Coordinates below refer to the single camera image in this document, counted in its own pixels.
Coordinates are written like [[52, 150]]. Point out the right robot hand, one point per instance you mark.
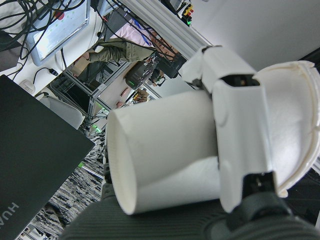
[[240, 125]]

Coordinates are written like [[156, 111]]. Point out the white paper cup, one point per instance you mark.
[[162, 150]]

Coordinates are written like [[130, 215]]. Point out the black device green light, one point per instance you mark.
[[140, 73]]

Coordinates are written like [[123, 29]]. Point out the person in olive jacket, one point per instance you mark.
[[112, 52]]

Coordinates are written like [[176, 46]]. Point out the light grey panel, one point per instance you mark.
[[65, 112]]

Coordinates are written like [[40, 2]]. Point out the black monitor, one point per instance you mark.
[[37, 150]]

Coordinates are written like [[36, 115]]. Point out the teach pendant with screen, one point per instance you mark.
[[57, 32]]

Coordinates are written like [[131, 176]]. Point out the white aluminium post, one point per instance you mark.
[[162, 20]]

